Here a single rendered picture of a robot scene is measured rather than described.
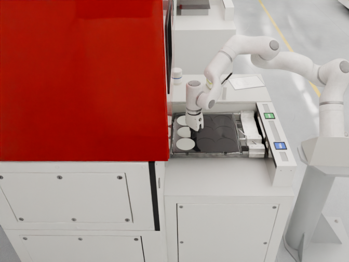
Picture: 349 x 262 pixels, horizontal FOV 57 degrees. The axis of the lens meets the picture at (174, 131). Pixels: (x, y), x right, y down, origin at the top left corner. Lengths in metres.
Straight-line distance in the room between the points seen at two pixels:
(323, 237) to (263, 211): 0.88
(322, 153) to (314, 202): 0.41
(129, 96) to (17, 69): 0.33
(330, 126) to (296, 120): 1.80
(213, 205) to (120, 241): 0.47
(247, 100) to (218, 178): 0.57
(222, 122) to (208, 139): 0.18
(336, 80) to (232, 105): 0.57
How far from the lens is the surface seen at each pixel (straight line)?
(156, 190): 1.26
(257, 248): 1.97
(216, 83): 1.58
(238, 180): 1.68
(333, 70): 1.86
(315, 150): 1.78
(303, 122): 3.62
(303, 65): 1.85
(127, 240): 1.54
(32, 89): 1.08
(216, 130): 1.84
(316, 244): 2.56
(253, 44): 1.73
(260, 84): 2.18
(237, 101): 1.99
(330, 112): 1.87
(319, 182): 2.00
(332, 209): 2.82
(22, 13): 0.98
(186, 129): 1.84
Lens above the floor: 2.01
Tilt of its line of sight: 37 degrees down
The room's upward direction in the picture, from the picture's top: 2 degrees counter-clockwise
